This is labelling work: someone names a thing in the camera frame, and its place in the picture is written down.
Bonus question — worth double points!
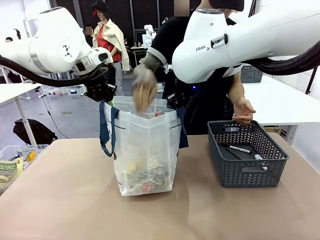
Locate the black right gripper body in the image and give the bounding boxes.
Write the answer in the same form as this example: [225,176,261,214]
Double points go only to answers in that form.
[166,90,186,111]

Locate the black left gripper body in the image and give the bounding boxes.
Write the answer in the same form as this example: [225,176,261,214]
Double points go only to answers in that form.
[84,77,118,103]

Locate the white shopping bag blue handles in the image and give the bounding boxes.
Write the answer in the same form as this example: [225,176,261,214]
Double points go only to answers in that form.
[99,96,190,197]

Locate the grey plastic lattice basket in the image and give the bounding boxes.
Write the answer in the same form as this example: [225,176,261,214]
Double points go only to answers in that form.
[240,64,264,84]
[207,119,290,189]

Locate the person's bare left forearm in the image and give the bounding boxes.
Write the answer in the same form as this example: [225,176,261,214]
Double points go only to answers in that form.
[226,73,249,106]

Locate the person's sleeved right forearm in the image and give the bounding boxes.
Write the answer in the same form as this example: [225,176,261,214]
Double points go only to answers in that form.
[138,51,167,74]

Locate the person's gloved right hand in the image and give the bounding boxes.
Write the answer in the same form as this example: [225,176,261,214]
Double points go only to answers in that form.
[132,63,159,116]

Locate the person's bare left hand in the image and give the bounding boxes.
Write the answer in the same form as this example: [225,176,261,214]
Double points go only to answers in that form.
[231,97,257,126]

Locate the clear floor bin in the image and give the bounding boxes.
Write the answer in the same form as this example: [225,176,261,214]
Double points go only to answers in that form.
[65,85,85,96]
[43,85,66,97]

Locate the person in black clothing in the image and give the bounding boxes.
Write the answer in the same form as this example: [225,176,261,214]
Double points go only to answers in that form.
[149,0,245,136]

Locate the mannequin in cream jacket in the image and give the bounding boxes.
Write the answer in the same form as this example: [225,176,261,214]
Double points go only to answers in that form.
[91,0,131,97]

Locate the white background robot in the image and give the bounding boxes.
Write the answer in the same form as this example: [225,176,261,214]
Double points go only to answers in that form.
[142,24,158,48]

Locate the black backpack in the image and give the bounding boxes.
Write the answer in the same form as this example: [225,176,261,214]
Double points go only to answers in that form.
[12,118,58,146]

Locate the thin black pen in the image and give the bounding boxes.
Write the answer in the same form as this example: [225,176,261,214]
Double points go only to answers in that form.
[225,147,243,160]

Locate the black marker white label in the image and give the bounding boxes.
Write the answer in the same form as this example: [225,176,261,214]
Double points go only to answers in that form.
[229,144,252,154]

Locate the white table with leg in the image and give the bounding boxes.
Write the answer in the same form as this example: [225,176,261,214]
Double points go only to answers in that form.
[0,82,43,146]

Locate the yellow item in bin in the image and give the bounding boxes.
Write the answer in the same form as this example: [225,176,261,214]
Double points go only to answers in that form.
[25,150,38,163]

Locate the grey white marker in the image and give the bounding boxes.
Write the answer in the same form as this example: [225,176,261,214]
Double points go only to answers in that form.
[254,153,269,171]

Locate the clear plastic storage bin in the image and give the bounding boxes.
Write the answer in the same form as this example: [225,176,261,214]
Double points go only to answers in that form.
[0,144,50,173]

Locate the white side table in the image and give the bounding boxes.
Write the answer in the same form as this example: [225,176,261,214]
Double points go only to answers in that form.
[238,74,320,142]

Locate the green printed snack package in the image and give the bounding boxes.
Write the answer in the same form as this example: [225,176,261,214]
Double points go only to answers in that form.
[0,158,25,176]

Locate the beige printed snack package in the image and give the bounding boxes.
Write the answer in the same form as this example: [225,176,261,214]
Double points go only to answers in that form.
[0,174,13,194]

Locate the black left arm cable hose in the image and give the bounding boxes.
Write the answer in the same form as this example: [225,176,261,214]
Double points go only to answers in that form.
[0,55,109,88]

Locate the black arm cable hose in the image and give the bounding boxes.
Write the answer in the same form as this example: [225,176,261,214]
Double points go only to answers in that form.
[242,41,320,74]
[0,55,109,88]

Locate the thin black floor cable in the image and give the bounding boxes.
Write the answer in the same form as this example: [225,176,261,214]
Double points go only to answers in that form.
[37,89,69,140]

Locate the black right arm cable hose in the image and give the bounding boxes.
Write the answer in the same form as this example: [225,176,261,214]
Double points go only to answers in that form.
[242,41,320,74]

